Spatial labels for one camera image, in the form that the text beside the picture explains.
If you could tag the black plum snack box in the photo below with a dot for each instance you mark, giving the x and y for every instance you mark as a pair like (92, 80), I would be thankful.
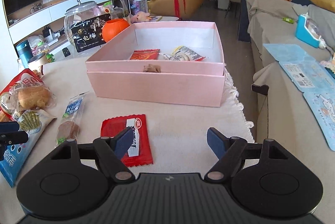
(88, 34)

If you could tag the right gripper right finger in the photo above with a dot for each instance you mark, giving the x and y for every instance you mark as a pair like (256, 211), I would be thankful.
(229, 152)

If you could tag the white red snack packet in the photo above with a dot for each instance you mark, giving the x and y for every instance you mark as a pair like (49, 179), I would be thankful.
(183, 53)

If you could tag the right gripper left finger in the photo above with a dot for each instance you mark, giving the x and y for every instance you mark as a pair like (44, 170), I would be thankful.
(109, 153)

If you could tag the orange pumpkin bucket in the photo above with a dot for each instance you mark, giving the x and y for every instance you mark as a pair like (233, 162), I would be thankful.
(113, 28)

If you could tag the small green toy car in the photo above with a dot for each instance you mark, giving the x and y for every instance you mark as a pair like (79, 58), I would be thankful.
(288, 20)

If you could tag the light blue flat carton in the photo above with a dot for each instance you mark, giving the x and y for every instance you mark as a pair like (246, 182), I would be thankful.
(303, 70)

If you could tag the large red snack bag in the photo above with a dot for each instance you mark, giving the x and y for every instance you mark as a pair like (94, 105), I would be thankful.
(9, 95)

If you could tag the blue toy machine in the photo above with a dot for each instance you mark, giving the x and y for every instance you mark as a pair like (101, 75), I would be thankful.
(307, 31)

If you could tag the clear blue cake packet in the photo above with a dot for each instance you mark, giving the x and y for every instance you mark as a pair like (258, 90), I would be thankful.
(71, 119)

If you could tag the white tv cabinet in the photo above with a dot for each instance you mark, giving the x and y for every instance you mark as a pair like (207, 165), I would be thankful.
(43, 17)

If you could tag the yellow cushion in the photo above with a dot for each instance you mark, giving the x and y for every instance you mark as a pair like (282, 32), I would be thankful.
(325, 4)

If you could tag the glass jar with lid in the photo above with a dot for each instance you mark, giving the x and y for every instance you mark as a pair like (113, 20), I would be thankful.
(75, 15)

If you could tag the grey covered sofa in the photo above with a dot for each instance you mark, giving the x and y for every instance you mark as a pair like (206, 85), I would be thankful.
(283, 113)

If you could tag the pink gift box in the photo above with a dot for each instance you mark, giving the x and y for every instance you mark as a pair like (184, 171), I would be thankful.
(197, 83)

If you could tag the cartoon printed blue card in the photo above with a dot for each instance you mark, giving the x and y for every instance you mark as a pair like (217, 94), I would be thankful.
(322, 106)

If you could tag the red spicy strip packet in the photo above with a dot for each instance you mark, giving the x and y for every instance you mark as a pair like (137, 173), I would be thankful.
(145, 54)

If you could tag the wrapped bread bun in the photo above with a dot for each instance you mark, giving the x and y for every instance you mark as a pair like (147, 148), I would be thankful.
(35, 97)

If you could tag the cream table cloth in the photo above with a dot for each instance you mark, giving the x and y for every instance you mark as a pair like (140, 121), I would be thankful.
(177, 133)

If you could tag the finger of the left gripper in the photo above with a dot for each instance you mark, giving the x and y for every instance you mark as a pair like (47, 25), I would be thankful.
(13, 138)
(9, 126)

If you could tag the pink plush toy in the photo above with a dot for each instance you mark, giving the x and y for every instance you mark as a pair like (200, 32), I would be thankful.
(141, 17)

